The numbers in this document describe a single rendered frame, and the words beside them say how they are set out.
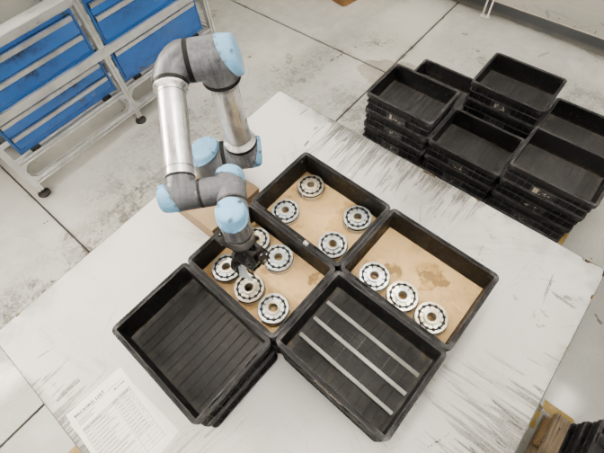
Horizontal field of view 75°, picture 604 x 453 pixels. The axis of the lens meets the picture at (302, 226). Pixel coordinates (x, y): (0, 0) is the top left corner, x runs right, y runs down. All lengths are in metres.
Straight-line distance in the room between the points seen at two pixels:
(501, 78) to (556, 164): 0.64
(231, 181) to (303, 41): 2.73
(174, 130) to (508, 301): 1.24
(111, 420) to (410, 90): 2.11
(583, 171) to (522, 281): 0.87
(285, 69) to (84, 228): 1.89
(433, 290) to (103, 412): 1.15
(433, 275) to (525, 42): 2.78
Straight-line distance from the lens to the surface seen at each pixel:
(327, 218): 1.45
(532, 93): 2.63
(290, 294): 1.33
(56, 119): 2.94
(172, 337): 1.38
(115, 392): 1.55
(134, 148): 3.09
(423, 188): 1.73
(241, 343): 1.31
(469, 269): 1.38
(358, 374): 1.27
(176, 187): 1.02
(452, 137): 2.40
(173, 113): 1.10
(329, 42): 3.61
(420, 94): 2.43
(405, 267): 1.39
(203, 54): 1.16
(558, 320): 1.64
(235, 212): 0.91
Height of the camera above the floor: 2.08
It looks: 60 degrees down
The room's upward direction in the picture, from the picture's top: 6 degrees counter-clockwise
